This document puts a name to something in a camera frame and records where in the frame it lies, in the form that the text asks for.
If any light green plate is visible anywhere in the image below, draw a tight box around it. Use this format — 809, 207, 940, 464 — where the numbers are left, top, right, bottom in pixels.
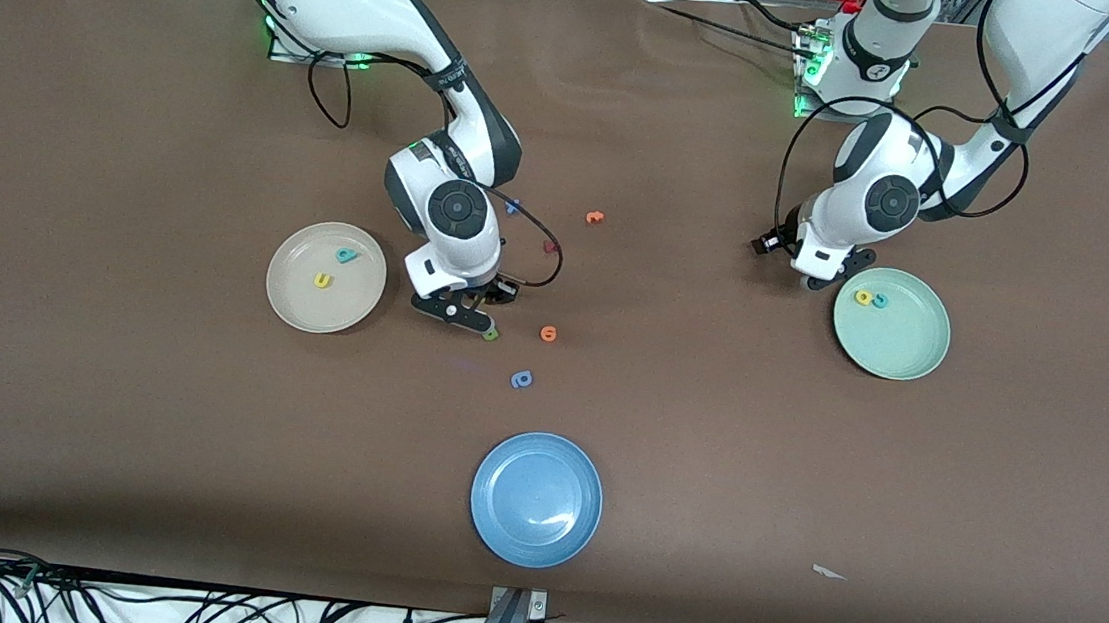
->
828, 263, 957, 385

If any beige brown plate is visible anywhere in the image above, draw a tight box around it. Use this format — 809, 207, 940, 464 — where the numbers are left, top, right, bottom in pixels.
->
262, 217, 392, 340

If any blue plate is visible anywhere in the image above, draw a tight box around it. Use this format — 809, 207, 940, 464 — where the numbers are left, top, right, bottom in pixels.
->
464, 427, 610, 574

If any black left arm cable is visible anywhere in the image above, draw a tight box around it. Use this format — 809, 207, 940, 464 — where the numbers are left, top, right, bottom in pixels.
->
771, 0, 1090, 267

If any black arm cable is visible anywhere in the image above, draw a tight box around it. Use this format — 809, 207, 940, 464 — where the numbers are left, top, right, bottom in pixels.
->
292, 47, 580, 293
771, 0, 1090, 267

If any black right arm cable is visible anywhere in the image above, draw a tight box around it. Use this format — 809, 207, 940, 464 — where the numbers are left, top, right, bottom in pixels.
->
292, 47, 580, 293

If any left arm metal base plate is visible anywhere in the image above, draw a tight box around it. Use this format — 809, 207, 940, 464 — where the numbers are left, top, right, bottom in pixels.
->
792, 22, 906, 130

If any black base power cable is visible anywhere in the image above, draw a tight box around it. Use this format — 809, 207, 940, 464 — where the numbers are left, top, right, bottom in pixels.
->
653, 1, 812, 59

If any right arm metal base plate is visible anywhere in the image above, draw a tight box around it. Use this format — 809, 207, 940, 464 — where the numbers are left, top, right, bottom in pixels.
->
268, 21, 380, 72

